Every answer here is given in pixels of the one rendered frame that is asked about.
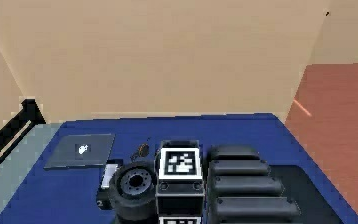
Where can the black flat mat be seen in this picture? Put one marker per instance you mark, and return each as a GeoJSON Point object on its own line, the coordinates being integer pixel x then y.
{"type": "Point", "coordinates": [307, 193]}

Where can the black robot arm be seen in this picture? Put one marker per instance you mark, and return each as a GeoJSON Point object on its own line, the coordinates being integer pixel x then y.
{"type": "Point", "coordinates": [240, 185]}

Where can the black box with white face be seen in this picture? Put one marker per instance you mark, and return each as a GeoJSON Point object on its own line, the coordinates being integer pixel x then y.
{"type": "Point", "coordinates": [108, 175]}

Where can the orange and black earphones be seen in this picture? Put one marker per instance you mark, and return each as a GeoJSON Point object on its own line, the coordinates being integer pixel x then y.
{"type": "Point", "coordinates": [143, 151]}

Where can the black bar with pale stripe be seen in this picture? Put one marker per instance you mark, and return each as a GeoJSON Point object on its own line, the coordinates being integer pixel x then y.
{"type": "Point", "coordinates": [18, 128]}

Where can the grey closed laptop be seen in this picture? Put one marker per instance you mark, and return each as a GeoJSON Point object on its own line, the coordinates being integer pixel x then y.
{"type": "Point", "coordinates": [83, 151]}

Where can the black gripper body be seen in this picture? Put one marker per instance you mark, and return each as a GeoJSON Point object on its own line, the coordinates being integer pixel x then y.
{"type": "Point", "coordinates": [135, 182]}

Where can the blue table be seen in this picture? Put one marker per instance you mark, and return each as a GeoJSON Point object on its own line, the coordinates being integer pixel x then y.
{"type": "Point", "coordinates": [70, 196]}

